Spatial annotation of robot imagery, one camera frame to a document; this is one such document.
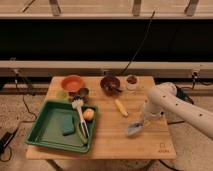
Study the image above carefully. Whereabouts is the light blue towel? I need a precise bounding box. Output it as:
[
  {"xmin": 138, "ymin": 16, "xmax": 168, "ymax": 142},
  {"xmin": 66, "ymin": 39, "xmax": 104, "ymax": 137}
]
[{"xmin": 126, "ymin": 122, "xmax": 143, "ymax": 136}]

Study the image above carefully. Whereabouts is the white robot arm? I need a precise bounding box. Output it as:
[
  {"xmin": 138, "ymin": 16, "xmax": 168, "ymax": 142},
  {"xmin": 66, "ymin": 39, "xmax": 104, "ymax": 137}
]
[{"xmin": 142, "ymin": 82, "xmax": 213, "ymax": 140}]

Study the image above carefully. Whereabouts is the white cup with brown content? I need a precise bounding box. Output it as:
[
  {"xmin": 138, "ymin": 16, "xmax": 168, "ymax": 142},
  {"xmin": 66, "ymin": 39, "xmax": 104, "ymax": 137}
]
[{"xmin": 126, "ymin": 75, "xmax": 138, "ymax": 91}]

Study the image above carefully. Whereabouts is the blue box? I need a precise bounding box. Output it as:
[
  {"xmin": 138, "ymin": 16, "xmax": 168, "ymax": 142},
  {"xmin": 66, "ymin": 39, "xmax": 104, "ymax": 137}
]
[{"xmin": 176, "ymin": 87, "xmax": 194, "ymax": 104}]

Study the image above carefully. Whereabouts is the dark red bowl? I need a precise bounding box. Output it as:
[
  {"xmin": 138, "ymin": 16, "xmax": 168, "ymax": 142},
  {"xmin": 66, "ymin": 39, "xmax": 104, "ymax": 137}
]
[{"xmin": 100, "ymin": 76, "xmax": 121, "ymax": 96}]

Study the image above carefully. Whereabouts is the yellow lemon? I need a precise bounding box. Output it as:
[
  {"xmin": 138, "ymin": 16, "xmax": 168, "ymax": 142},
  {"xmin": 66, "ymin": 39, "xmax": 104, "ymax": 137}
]
[{"xmin": 83, "ymin": 108, "xmax": 94, "ymax": 121}]

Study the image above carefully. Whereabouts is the dark metal cup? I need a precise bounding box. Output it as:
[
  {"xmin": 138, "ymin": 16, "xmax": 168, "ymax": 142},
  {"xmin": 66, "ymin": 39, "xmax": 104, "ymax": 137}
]
[{"xmin": 74, "ymin": 88, "xmax": 89, "ymax": 103}]

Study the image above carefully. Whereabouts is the white dish brush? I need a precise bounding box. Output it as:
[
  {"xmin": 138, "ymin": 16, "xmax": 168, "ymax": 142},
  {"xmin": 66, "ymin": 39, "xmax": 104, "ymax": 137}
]
[{"xmin": 72, "ymin": 99, "xmax": 89, "ymax": 138}]

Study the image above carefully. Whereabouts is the green sponge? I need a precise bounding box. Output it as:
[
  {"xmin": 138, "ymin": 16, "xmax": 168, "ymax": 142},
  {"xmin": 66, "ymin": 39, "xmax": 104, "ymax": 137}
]
[{"xmin": 60, "ymin": 115, "xmax": 75, "ymax": 136}]

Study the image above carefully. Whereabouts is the orange bowl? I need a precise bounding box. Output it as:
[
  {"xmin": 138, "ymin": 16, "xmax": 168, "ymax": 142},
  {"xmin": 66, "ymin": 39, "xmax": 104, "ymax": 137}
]
[{"xmin": 61, "ymin": 75, "xmax": 84, "ymax": 93}]

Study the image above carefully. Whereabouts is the green plastic tray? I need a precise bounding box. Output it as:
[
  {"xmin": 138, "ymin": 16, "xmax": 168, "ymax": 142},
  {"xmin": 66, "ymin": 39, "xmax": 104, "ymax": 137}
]
[{"xmin": 26, "ymin": 100, "xmax": 98, "ymax": 154}]

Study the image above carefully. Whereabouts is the small green cup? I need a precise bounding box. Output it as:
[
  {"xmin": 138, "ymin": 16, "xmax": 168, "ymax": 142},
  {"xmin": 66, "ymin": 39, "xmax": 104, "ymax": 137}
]
[{"xmin": 56, "ymin": 90, "xmax": 68, "ymax": 100}]

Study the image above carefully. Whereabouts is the black power adapter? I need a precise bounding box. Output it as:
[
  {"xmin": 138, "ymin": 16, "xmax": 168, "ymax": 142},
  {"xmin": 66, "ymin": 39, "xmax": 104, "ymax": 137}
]
[{"xmin": 0, "ymin": 132, "xmax": 14, "ymax": 154}]

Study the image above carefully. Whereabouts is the green handled utensil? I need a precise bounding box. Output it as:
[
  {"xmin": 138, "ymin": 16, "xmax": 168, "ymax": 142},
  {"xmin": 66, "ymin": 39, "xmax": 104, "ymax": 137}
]
[{"xmin": 76, "ymin": 124, "xmax": 88, "ymax": 145}]

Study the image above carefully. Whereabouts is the black hanging cable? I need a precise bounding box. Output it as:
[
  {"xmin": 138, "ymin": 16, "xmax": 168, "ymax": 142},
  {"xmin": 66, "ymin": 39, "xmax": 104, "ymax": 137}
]
[{"xmin": 117, "ymin": 9, "xmax": 157, "ymax": 77}]

